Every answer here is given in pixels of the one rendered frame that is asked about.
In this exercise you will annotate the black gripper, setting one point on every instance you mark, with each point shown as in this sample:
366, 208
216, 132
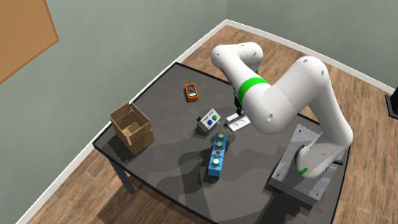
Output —
238, 105

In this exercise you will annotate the blue tube rack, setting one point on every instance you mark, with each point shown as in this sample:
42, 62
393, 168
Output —
215, 170

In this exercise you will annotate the orange multimeter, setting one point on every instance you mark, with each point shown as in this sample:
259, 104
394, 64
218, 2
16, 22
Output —
191, 92

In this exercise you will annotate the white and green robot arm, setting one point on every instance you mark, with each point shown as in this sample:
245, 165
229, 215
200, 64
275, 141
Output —
271, 108

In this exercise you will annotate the dark green screw cap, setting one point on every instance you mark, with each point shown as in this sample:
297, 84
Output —
215, 161

